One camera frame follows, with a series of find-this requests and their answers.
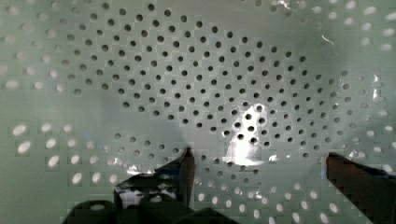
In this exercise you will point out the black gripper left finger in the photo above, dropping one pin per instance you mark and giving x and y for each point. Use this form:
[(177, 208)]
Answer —
[(162, 197)]

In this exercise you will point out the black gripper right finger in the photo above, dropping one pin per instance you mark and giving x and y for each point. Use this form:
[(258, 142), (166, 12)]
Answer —
[(372, 191)]

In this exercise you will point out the mint green plastic strainer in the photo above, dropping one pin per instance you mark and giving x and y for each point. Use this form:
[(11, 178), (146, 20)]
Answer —
[(95, 91)]

